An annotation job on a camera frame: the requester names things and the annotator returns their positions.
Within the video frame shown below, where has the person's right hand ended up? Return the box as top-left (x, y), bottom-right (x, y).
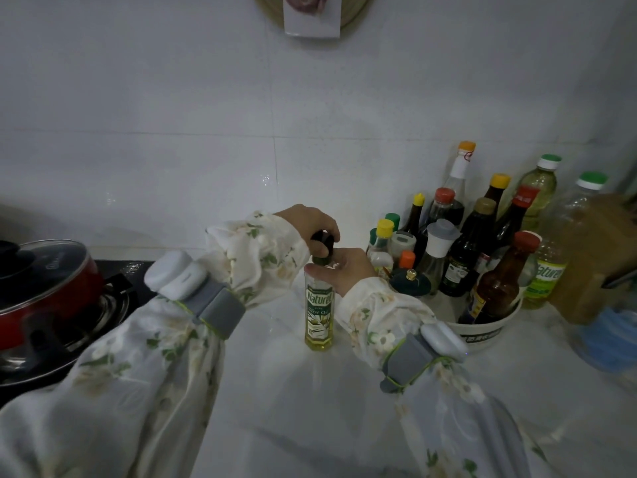
top-left (305, 247), bottom-right (377, 297)

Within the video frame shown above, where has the person's left hand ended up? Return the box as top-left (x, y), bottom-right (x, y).
top-left (273, 204), bottom-right (341, 259)

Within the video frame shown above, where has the black bottle cap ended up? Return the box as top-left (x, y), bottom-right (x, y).
top-left (310, 230), bottom-right (335, 258)

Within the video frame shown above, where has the small olive oil bottle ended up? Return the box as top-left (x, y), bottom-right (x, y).
top-left (304, 254), bottom-right (336, 351)

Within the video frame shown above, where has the person's right forearm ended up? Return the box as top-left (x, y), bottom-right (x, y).
top-left (333, 276), bottom-right (548, 478)

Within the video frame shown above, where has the person's left forearm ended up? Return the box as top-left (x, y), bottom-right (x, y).
top-left (0, 211), bottom-right (312, 478)

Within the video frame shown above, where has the small clear bottle yellow cap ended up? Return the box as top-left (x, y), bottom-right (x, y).
top-left (368, 219), bottom-right (395, 279)

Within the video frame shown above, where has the white capped shaker bottle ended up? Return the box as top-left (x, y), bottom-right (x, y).
top-left (389, 231), bottom-right (417, 264)

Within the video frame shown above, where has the dark green jar gold knob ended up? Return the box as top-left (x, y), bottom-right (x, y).
top-left (389, 269), bottom-right (433, 297)

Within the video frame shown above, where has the dark bottle pointed yellow cap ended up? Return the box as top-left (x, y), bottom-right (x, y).
top-left (404, 193), bottom-right (427, 234)

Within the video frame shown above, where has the glass dispenser grey cap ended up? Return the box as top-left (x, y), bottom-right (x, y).
top-left (417, 219), bottom-right (461, 296)

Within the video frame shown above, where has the short dark bottle red cap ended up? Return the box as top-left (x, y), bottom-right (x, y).
top-left (425, 187), bottom-right (456, 229)

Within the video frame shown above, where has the dark sauce bottle brown cap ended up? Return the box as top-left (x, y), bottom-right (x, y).
top-left (439, 197), bottom-right (497, 297)

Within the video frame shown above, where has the tall clear bottle orange cap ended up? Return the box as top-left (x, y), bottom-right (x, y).
top-left (443, 140), bottom-right (477, 214)

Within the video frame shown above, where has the brown glass bottle red cap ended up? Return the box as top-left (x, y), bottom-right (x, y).
top-left (458, 231), bottom-right (541, 325)

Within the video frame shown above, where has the white round bottle tub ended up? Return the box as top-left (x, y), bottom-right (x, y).
top-left (428, 288), bottom-right (523, 355)

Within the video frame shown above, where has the dark bottle yellow flat cap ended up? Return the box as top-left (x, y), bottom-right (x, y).
top-left (483, 173), bottom-right (512, 207)

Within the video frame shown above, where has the tall dark bottle red cap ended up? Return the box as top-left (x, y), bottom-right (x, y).
top-left (490, 185), bottom-right (540, 254)

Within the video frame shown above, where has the yellow oil bottle white-green cap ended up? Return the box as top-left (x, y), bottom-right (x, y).
top-left (515, 154), bottom-right (563, 234)

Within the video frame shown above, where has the large oil bottle green cap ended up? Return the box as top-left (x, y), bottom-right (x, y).
top-left (523, 171), bottom-right (609, 310)

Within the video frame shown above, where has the black gas stove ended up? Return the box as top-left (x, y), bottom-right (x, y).
top-left (0, 259), bottom-right (155, 409)

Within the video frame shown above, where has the brown wooden knife block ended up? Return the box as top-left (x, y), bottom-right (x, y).
top-left (547, 194), bottom-right (637, 325)

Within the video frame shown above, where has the red cooking pot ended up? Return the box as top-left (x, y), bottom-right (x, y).
top-left (0, 239), bottom-right (132, 351)

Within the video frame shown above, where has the blue plastic container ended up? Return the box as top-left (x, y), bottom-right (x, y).
top-left (572, 306), bottom-right (637, 379)

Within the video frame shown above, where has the glass pot lid black knob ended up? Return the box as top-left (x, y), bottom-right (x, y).
top-left (0, 239), bottom-right (93, 314)

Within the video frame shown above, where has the white wrist tracker grey strap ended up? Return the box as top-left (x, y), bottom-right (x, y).
top-left (381, 321), bottom-right (471, 394)
top-left (144, 250), bottom-right (247, 340)

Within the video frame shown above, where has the white wall hook card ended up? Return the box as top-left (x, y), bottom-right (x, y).
top-left (283, 0), bottom-right (342, 39)

